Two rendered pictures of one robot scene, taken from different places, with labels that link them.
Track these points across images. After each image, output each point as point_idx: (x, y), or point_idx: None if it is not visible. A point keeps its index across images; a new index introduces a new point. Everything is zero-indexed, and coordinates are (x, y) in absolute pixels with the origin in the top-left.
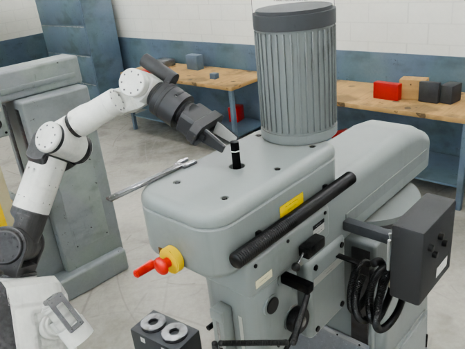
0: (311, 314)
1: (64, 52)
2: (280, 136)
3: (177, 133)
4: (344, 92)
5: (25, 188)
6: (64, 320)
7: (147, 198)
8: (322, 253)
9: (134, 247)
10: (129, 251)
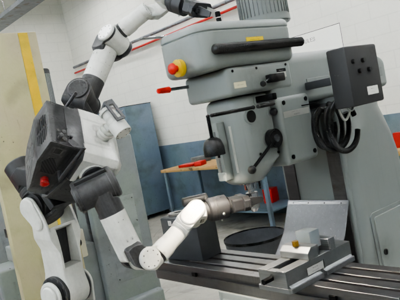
0: (285, 140)
1: None
2: (250, 19)
3: (215, 222)
4: None
5: (91, 63)
6: (113, 112)
7: (163, 37)
8: (288, 96)
9: (172, 296)
10: (168, 299)
